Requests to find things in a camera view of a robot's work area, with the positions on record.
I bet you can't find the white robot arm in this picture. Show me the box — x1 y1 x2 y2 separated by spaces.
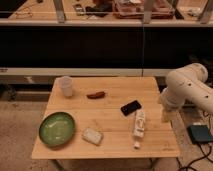
159 63 213 122

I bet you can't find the white tube bottle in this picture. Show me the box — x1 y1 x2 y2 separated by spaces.
133 110 146 149

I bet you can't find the dark blue box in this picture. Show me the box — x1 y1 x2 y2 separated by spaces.
187 125 213 144

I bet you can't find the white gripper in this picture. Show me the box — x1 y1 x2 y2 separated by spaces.
160 95 178 123

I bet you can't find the white sponge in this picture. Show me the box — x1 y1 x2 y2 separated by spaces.
82 128 103 145

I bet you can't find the green bowl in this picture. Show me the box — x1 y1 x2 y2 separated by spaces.
39 112 75 147

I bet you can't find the red chili pepper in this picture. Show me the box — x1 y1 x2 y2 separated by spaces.
86 91 105 99

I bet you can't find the white plastic cup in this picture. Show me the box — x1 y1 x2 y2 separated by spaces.
58 76 73 97

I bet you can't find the black cable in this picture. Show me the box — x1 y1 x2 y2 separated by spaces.
175 109 213 171

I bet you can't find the clear tray with food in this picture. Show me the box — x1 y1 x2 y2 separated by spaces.
113 0 175 19

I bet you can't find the wooden table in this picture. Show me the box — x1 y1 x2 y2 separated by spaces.
32 77 180 159

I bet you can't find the black remote control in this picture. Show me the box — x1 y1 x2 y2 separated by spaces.
73 4 85 16

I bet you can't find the black cloth on shelf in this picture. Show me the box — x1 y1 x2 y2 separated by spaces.
85 3 112 17

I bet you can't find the black smartphone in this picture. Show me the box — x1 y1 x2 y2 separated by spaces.
121 100 141 116

